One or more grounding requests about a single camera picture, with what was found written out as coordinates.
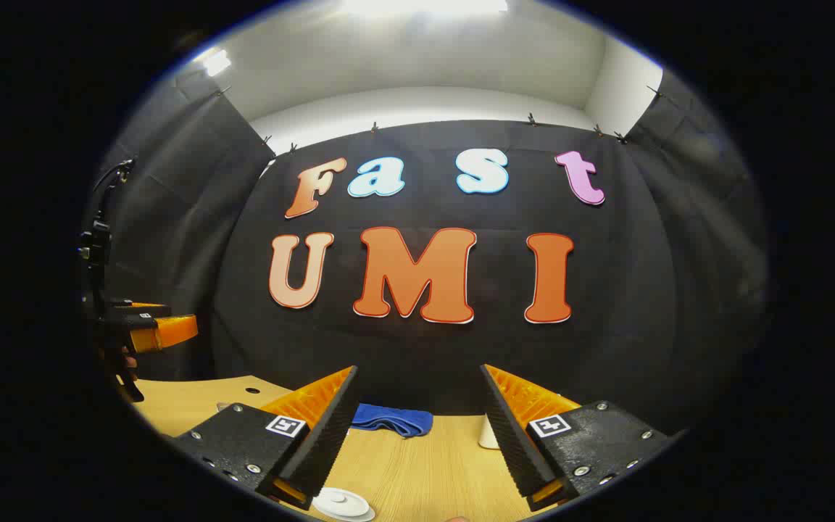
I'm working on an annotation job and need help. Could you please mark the blue towel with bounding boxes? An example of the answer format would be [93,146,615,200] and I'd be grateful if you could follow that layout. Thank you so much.
[351,403,434,439]

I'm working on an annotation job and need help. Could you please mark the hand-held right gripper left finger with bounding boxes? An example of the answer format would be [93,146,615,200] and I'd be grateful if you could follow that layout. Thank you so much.
[171,365,360,510]

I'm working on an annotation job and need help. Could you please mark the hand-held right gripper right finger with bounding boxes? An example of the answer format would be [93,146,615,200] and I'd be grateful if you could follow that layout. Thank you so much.
[479,364,686,512]

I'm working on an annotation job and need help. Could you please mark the white teacup lid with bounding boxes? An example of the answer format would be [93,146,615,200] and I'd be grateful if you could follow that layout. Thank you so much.
[312,486,376,522]

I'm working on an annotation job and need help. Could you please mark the black backdrop cloth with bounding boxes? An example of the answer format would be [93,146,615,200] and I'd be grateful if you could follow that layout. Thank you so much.
[84,69,770,436]

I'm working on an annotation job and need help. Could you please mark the white toaster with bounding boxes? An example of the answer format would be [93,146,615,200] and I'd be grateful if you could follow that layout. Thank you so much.
[478,412,502,450]

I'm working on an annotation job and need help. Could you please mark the ceiling light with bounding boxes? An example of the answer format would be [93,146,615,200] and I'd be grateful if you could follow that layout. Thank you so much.
[200,49,233,78]

